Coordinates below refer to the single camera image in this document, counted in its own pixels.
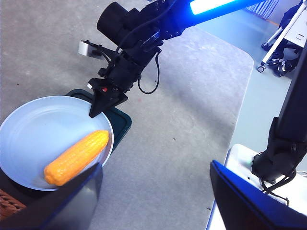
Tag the brown wicker basket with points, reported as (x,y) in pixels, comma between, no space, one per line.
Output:
(9,203)

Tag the dark rectangular tray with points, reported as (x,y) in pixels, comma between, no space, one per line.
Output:
(121,124)

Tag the white radiator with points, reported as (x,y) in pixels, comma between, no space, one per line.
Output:
(260,9)

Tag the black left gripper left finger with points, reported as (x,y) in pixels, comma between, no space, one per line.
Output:
(60,206)

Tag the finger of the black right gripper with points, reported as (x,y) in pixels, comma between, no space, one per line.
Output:
(99,103)
(117,99)

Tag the white wheeled stand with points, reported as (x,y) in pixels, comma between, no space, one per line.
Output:
(275,43)

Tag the pale grey camera box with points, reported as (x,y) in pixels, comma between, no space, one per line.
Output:
(85,48)

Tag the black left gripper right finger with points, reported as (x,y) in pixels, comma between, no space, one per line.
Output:
(251,208)

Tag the blue round plate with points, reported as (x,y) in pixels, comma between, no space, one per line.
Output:
(36,134)

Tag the yellow corn cob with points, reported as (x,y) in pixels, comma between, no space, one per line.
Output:
(76,157)

